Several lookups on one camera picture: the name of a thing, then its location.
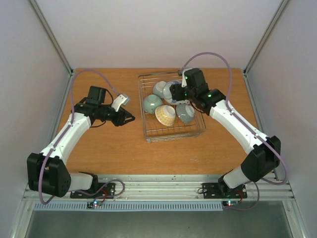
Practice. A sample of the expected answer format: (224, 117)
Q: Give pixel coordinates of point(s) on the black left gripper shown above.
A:
(123, 114)

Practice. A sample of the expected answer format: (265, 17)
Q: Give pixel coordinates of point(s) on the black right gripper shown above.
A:
(177, 92)

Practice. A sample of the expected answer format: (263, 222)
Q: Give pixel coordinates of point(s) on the blue floral white bowl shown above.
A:
(168, 96)

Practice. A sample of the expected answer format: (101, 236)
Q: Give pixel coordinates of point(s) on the grey speckled bowl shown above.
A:
(185, 113)

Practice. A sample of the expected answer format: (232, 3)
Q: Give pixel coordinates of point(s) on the pale green bowl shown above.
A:
(158, 89)

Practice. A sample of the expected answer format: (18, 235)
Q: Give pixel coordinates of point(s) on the yellow blue patterned bowl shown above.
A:
(166, 115)

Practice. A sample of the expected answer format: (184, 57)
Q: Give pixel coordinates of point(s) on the green ring patterned bowl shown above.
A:
(151, 102)

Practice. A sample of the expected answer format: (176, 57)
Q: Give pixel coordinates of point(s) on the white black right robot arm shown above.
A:
(262, 151)

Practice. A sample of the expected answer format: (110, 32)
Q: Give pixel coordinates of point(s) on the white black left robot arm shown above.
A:
(47, 172)

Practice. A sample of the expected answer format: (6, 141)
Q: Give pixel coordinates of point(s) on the left controller board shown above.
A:
(94, 204)

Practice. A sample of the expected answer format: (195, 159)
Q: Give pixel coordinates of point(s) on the controller board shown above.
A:
(230, 203)
(94, 204)

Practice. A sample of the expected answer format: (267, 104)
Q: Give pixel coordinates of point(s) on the right controller board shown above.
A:
(230, 203)

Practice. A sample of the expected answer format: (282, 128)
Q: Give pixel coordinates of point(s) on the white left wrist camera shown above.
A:
(121, 100)

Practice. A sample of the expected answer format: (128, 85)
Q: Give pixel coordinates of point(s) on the metal wire dish rack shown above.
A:
(155, 131)

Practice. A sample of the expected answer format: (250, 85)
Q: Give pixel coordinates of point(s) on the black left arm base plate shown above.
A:
(109, 190)

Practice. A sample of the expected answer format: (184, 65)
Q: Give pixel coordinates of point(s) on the grey slotted cable duct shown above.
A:
(132, 206)

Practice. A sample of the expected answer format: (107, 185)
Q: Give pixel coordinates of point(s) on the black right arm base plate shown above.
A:
(210, 190)

